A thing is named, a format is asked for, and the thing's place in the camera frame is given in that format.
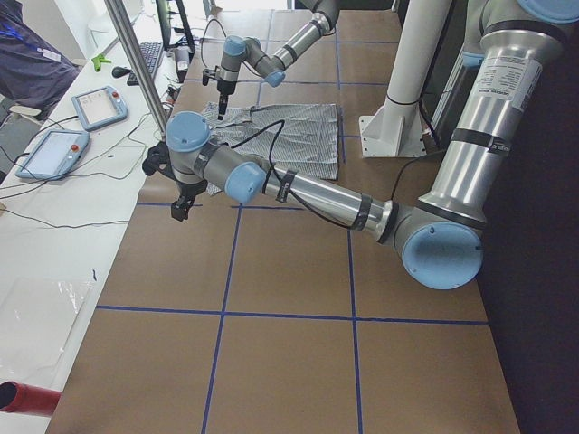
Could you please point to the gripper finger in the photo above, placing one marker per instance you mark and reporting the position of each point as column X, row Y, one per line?
column 178, row 211
column 222, row 106

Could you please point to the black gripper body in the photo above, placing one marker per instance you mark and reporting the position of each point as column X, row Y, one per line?
column 224, row 88
column 189, row 190

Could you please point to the navy white striped polo shirt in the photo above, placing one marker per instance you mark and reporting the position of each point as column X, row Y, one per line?
column 304, row 136

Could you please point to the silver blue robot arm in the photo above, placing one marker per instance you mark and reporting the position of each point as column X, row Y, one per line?
column 272, row 68
column 438, row 239

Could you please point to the far blue teach pendant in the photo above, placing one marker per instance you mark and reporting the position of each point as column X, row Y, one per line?
column 99, row 108

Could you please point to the blue teach pendant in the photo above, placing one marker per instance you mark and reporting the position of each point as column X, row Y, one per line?
column 99, row 108
column 55, row 155

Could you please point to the black computer keyboard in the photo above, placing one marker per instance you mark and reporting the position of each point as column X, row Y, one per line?
column 152, row 53

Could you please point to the black computer mouse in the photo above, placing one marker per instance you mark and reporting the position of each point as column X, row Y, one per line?
column 118, row 72

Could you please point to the black computer monitor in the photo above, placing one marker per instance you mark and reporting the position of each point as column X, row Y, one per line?
column 174, row 26

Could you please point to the near blue teach pendant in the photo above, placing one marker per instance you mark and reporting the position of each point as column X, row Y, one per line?
column 55, row 155

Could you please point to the green plastic clamp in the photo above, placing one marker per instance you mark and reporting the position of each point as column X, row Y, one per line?
column 98, row 60

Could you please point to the person in dark jacket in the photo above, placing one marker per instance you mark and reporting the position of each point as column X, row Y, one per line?
column 33, row 73

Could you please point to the red cylinder tube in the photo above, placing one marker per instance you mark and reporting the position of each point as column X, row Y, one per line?
column 27, row 399

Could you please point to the aluminium frame post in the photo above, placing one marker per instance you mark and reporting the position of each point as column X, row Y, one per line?
column 124, row 29

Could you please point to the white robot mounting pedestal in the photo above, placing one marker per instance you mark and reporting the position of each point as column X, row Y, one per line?
column 395, row 130

